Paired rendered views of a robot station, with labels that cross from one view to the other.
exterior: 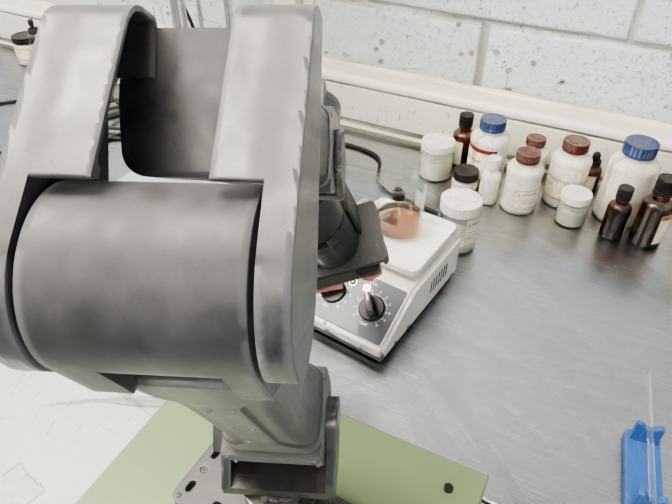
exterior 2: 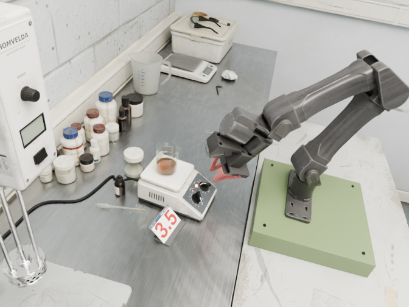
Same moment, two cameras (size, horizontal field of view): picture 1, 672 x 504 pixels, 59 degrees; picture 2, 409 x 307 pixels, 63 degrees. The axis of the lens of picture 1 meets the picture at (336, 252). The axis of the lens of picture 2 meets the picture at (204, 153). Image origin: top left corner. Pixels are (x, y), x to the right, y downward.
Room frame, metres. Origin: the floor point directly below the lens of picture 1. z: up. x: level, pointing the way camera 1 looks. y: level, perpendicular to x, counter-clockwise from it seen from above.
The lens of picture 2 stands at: (0.76, 0.63, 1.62)
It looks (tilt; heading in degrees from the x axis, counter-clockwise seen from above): 37 degrees down; 251
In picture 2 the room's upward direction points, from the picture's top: 9 degrees clockwise
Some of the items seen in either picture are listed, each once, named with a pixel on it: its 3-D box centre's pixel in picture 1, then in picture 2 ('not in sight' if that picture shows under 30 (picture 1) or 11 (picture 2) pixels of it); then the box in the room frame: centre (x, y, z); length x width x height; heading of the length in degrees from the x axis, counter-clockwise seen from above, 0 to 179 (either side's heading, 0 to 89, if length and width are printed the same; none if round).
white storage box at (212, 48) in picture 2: not in sight; (204, 36); (0.21, -1.22, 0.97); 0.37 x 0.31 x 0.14; 59
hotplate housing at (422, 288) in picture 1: (384, 270); (174, 185); (0.59, -0.06, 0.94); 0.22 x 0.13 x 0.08; 145
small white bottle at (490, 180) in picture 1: (490, 179); (94, 150); (0.81, -0.25, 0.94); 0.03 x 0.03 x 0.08
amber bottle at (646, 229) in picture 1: (655, 210); (125, 110); (0.70, -0.46, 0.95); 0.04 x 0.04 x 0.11
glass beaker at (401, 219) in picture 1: (399, 205); (168, 159); (0.61, -0.08, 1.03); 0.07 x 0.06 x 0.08; 160
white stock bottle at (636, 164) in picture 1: (628, 179); (106, 110); (0.77, -0.44, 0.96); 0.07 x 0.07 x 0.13
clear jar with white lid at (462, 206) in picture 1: (458, 221); (133, 162); (0.69, -0.18, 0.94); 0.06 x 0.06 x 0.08
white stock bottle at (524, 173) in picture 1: (523, 179); (100, 139); (0.79, -0.29, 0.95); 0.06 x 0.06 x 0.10
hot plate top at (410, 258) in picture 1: (396, 234); (168, 171); (0.61, -0.08, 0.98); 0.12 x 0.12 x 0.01; 55
